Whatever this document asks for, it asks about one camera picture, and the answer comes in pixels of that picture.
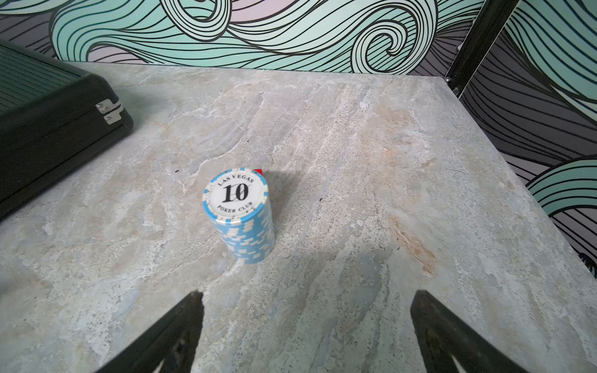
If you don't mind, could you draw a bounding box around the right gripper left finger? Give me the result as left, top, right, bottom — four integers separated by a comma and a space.
99, 291, 205, 372

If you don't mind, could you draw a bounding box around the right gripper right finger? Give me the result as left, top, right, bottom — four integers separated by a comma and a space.
410, 290, 525, 372

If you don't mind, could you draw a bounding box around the black hard case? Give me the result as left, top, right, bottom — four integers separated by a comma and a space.
1, 41, 134, 218

